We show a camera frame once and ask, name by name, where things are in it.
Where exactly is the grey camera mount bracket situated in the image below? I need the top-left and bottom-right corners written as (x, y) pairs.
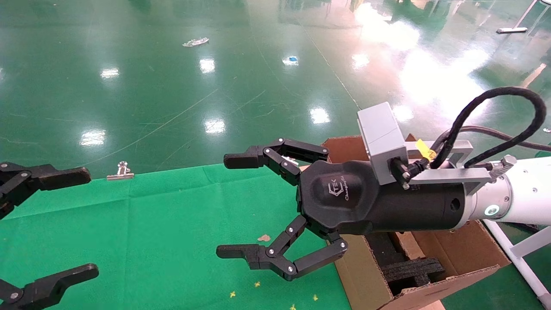
top-left (405, 140), bottom-right (494, 195)

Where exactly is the yellow cable tag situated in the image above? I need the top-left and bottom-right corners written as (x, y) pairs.
top-left (415, 139), bottom-right (436, 161)

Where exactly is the green table cloth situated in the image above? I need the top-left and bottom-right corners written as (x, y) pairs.
top-left (0, 164), bottom-right (352, 310)

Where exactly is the white tube frame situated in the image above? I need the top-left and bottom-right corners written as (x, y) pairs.
top-left (482, 219), bottom-right (551, 310)

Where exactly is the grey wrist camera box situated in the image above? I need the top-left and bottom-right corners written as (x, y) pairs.
top-left (357, 102), bottom-right (409, 186)

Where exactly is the thin dark cable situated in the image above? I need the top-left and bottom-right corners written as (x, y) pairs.
top-left (435, 125), bottom-right (551, 152)

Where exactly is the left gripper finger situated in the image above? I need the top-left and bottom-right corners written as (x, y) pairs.
top-left (0, 162), bottom-right (92, 220)
top-left (0, 263), bottom-right (100, 310)

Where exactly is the large open cardboard carton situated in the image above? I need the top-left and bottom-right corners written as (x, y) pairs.
top-left (323, 136), bottom-right (511, 310)

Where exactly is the black sleeved cable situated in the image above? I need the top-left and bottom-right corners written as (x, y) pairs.
top-left (430, 87), bottom-right (547, 170)

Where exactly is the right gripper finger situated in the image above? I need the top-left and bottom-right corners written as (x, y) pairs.
top-left (216, 214), bottom-right (349, 282)

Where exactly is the black foam insert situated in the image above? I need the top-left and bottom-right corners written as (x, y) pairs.
top-left (381, 257), bottom-right (446, 296)

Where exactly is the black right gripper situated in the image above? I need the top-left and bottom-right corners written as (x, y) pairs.
top-left (223, 138), bottom-right (471, 236)

